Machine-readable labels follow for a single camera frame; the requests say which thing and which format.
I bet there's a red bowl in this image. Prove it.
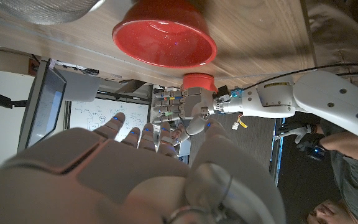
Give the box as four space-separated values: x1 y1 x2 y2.
112 0 218 69

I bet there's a person's bare forearm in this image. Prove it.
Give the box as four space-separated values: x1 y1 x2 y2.
318 130 358 162

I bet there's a metal mesh strainer black handle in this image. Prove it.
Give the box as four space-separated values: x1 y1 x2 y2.
0 0 107 26

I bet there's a yellow left wrist cable tag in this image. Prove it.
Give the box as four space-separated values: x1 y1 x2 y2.
233 114 249 131

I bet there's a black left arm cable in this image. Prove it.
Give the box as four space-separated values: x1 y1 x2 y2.
242 63 358 91

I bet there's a tan closed cardboard box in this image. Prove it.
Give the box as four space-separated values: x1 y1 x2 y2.
0 48 40 77

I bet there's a red toy watering can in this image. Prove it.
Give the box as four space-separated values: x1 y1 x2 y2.
181 73 219 93

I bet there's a black handheld controller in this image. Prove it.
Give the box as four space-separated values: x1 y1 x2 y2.
296 133 326 162

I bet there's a seated person in beige trousers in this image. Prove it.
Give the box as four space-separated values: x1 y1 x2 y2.
303 0 358 224

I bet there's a computer monitor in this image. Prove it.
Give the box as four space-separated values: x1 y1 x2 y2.
17 60 68 153

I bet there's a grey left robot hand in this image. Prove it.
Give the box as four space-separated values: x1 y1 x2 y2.
150 86 231 146

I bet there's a whiteboard with drawings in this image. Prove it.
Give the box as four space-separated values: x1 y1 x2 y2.
68 98 150 142

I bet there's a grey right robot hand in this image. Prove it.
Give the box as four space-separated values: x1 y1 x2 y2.
0 111 287 224

